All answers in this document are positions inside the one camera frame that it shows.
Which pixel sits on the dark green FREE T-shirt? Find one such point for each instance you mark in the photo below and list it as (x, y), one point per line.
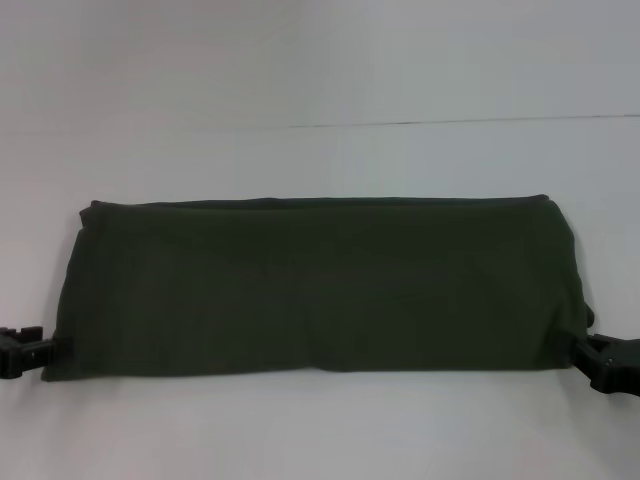
(320, 290)

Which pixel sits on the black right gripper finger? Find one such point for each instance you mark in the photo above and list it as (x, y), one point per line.
(610, 365)

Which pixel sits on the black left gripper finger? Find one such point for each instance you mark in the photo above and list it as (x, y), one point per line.
(25, 356)

